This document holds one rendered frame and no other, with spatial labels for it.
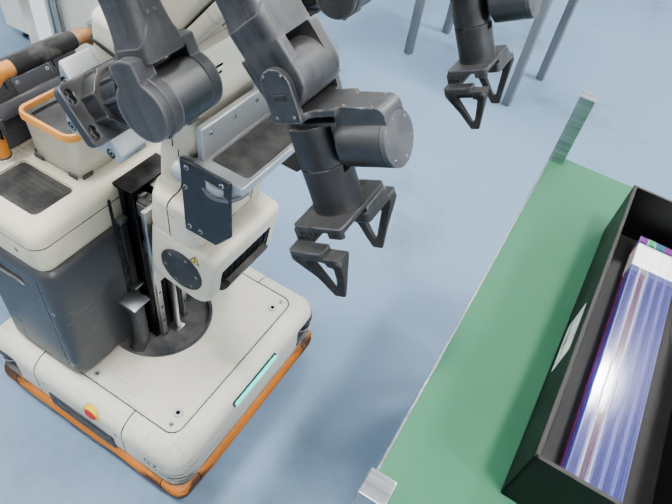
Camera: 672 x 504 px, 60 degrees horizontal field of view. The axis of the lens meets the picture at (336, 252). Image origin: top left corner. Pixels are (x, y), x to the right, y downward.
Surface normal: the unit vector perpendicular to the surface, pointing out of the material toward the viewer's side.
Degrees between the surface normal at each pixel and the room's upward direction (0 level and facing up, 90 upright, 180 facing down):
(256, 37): 88
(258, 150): 0
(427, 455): 0
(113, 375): 0
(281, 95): 90
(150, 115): 90
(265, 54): 90
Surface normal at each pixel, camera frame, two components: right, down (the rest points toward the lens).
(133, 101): -0.51, 0.59
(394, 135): 0.82, 0.11
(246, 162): 0.13, -0.67
